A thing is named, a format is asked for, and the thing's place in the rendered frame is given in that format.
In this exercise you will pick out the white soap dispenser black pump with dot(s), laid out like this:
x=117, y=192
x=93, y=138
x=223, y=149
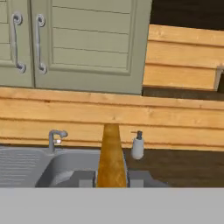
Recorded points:
x=137, y=148

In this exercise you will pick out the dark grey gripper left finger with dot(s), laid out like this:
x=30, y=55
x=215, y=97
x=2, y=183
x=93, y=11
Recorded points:
x=84, y=176

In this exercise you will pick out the golden brown bread piece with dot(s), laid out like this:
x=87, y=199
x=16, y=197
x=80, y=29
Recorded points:
x=112, y=157

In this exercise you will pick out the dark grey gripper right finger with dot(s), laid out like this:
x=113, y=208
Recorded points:
x=140, y=176

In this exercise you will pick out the grey steel sink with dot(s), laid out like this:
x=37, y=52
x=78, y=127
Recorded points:
x=26, y=166

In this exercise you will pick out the wide sage green cupboard door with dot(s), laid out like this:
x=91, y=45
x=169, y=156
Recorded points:
x=93, y=43

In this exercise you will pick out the narrow sage green cupboard door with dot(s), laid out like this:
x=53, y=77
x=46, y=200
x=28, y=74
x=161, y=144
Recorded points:
x=5, y=70

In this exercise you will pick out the grey steel tap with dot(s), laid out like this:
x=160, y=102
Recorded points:
x=53, y=140

